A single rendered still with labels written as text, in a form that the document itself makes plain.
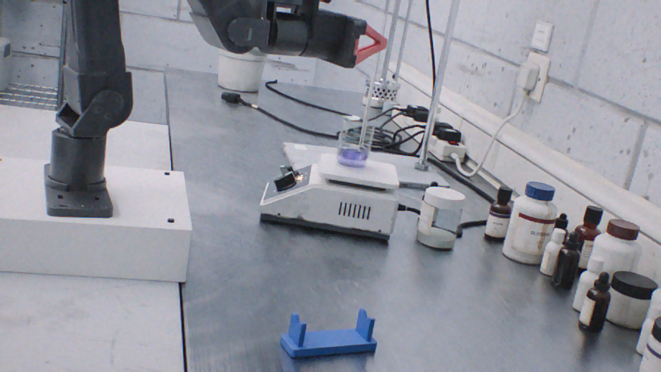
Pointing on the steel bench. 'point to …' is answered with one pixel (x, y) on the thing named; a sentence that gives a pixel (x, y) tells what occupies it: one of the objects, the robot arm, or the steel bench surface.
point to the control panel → (291, 187)
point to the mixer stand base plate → (307, 156)
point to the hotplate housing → (336, 207)
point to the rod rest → (329, 338)
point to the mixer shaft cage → (386, 88)
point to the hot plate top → (370, 174)
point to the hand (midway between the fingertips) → (380, 43)
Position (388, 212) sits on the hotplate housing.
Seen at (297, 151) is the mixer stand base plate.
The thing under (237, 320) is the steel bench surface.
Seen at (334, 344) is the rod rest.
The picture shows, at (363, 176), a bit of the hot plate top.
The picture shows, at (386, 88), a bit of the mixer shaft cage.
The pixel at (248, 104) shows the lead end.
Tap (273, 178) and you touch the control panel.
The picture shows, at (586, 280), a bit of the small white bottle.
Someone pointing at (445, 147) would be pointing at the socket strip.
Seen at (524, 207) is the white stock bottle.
